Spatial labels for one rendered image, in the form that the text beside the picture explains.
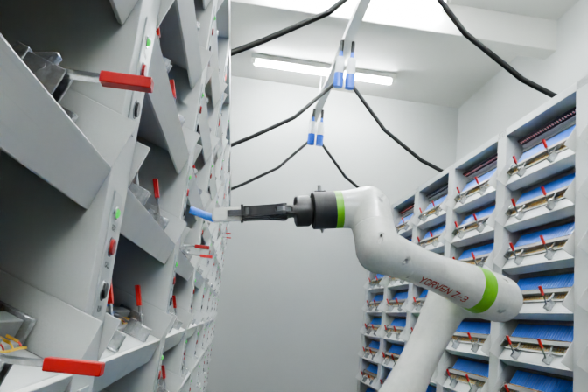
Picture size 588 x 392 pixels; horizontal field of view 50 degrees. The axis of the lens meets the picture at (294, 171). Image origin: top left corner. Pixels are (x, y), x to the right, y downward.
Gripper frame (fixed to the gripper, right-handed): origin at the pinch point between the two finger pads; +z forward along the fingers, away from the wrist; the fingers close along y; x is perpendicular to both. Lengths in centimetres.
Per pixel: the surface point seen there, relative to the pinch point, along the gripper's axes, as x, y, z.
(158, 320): 23.5, 20.3, 14.4
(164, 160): -9.1, 19.9, 12.8
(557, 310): 30, -70, -118
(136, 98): 0, 86, 10
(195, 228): -3, -50, 9
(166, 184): -4.0, 19.9, 12.3
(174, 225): 4.7, 20.3, 10.9
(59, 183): 12, 101, 14
